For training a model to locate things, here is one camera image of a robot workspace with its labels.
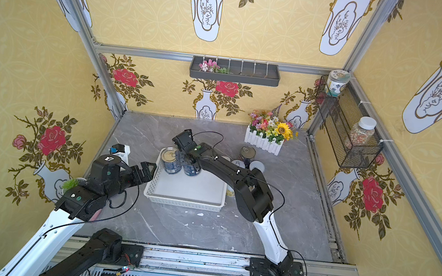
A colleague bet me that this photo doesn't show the plastic jar white lid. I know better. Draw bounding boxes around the plastic jar white lid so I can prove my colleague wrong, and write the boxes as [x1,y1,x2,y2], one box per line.
[346,116,377,149]

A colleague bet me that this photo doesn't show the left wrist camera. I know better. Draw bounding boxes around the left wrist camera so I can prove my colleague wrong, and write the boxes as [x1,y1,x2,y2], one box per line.
[109,143,131,165]

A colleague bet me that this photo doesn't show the black wire wall basket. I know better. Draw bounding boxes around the black wire wall basket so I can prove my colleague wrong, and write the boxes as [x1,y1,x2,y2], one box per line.
[319,84,384,169]

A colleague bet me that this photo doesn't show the pink label white-lid can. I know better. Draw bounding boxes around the pink label white-lid can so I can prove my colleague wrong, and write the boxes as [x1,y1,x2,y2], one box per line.
[249,160,266,173]

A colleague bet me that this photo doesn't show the flower box white fence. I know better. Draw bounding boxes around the flower box white fence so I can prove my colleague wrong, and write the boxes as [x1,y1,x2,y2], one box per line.
[244,110,298,156]

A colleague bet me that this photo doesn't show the dark tomato tin can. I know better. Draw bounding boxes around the dark tomato tin can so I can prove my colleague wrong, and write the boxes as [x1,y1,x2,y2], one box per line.
[239,146,256,168]

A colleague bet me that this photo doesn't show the small potted green plant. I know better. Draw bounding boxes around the small potted green plant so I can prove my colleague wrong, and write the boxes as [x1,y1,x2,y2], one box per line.
[61,178,81,194]

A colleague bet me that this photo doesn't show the grey wall shelf tray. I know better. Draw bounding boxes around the grey wall shelf tray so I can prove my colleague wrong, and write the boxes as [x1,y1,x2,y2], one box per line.
[189,56,281,87]

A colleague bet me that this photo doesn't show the yellow label white-lid can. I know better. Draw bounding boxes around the yellow label white-lid can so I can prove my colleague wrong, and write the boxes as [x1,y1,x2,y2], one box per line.
[226,185,235,197]

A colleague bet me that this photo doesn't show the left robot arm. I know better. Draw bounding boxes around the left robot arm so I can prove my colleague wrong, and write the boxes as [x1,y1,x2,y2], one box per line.
[0,154,157,276]

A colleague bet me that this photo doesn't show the pink flowers on shelf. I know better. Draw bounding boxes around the pink flowers on shelf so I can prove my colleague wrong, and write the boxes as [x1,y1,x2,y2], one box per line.
[199,59,229,74]

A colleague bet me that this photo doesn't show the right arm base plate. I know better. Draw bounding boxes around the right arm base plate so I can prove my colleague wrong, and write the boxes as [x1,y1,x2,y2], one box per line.
[244,257,305,276]

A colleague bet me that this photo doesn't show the green label white-lid can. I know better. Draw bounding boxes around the green label white-lid can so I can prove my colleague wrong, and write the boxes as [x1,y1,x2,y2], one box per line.
[231,160,246,169]

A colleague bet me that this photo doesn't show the white perforated plastic basket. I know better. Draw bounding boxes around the white perforated plastic basket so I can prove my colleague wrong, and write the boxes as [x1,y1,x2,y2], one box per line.
[144,154,227,212]

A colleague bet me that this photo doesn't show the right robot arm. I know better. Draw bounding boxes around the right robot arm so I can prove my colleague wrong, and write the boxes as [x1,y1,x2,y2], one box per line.
[173,129,294,269]

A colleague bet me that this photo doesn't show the blue tin can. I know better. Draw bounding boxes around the blue tin can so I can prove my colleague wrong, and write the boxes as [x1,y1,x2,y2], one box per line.
[160,147,182,175]
[182,161,201,177]

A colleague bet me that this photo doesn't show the glass jar green label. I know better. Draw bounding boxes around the glass jar green label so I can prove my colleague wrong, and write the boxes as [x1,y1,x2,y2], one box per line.
[325,69,351,97]

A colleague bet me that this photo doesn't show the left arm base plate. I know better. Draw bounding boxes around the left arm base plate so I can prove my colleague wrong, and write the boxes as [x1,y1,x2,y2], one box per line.
[116,244,144,268]

